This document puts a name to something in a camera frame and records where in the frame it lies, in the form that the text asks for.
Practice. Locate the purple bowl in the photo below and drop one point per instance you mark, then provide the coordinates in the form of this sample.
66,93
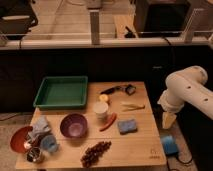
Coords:
74,126

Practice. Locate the red chili pepper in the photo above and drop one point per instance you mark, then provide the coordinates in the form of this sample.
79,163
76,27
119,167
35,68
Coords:
109,122

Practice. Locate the yellow lemon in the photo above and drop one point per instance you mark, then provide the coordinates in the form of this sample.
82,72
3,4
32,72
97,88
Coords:
104,97

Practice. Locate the grey-blue towel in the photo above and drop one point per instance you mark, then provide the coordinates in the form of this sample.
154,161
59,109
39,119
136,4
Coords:
39,128

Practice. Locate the blue sponge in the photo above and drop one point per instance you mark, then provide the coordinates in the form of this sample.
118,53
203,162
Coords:
127,126

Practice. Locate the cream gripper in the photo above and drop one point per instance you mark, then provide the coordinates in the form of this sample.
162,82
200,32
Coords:
168,119

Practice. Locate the white cup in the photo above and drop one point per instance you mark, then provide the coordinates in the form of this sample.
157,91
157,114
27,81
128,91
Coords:
100,108

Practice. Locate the green plastic tray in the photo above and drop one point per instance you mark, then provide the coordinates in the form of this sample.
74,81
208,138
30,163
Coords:
62,92

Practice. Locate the metal spoon in bowl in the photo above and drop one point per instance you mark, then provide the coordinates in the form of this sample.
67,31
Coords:
28,144

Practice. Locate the red bowl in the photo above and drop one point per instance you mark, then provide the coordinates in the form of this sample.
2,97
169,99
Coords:
19,138

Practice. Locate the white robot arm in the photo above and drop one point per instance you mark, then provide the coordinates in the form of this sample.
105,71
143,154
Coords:
185,86

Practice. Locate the beige tongs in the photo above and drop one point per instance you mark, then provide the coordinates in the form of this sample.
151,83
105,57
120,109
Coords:
131,106

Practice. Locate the black handled tool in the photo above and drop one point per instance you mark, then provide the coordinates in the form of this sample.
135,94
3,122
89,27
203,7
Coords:
128,89

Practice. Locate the black chair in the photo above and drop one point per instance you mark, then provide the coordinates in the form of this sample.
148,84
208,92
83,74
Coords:
16,18

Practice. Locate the bunch of dark grapes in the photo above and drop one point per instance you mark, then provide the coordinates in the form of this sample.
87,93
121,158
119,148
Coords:
92,154

